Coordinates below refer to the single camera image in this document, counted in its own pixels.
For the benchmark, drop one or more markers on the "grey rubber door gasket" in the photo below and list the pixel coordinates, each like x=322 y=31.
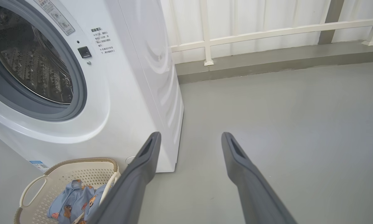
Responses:
x=79 y=81

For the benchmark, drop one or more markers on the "round white filter cover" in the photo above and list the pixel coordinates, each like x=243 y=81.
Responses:
x=129 y=160

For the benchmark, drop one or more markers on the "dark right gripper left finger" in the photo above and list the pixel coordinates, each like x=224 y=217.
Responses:
x=130 y=193

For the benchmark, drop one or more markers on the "white washing machine body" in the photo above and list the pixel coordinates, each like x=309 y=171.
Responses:
x=127 y=77

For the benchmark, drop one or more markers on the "blue bear print garment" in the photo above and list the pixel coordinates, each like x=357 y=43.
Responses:
x=94 y=202
x=69 y=199

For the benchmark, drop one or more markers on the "black door latch socket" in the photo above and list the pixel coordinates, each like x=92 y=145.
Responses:
x=84 y=52

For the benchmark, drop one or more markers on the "long instruction sticker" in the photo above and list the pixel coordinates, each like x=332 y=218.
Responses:
x=57 y=17

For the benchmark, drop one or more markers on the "blue energy label sticker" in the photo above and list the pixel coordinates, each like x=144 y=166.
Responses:
x=39 y=165

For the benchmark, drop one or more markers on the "stainless steel washing machine drum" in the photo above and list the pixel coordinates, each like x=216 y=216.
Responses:
x=27 y=59

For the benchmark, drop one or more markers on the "cream perforated laundry basket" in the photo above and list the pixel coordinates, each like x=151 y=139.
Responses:
x=90 y=171

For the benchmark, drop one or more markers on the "white metal railing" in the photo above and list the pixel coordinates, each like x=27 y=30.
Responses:
x=267 y=32

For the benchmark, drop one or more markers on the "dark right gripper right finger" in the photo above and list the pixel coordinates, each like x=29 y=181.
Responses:
x=254 y=193

